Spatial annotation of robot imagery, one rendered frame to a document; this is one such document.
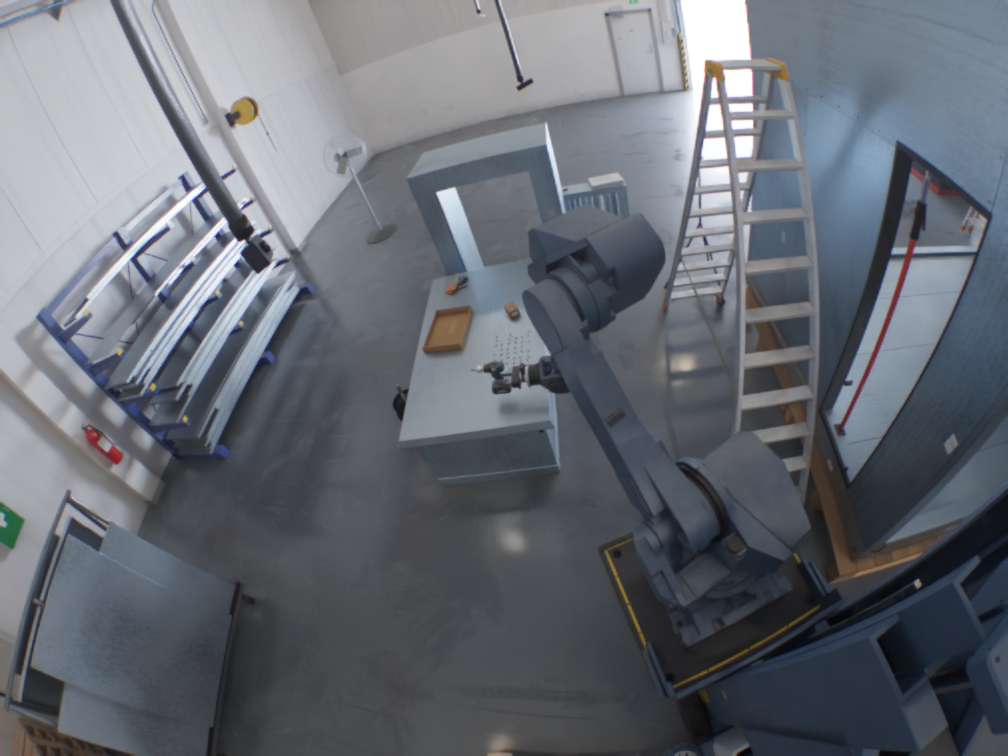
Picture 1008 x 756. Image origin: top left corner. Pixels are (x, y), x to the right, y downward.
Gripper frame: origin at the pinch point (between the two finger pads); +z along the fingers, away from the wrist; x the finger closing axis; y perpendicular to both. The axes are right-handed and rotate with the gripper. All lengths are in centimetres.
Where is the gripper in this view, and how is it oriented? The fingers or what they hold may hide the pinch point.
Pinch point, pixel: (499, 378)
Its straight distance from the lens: 258.9
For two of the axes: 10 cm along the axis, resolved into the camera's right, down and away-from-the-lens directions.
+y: 2.6, 6.5, 7.1
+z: -9.6, 1.0, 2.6
